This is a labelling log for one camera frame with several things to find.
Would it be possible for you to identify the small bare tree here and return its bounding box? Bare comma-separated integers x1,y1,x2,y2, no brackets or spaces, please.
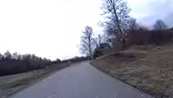
74,23,101,62

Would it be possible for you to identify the dark building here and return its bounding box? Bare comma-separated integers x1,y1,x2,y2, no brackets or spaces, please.
92,41,114,59

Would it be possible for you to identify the tall bare tree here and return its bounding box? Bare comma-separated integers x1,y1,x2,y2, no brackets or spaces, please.
95,0,139,54

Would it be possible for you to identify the grey asphalt road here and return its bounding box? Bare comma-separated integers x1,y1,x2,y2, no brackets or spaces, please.
0,49,162,98

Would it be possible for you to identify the dry grass verge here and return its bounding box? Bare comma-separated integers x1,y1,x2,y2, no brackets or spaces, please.
87,40,173,98

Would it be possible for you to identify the row of bare bushes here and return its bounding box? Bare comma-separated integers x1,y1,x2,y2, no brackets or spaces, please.
117,15,173,53

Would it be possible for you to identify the dry grass field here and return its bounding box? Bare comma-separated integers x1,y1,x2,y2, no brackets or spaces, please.
0,61,77,98

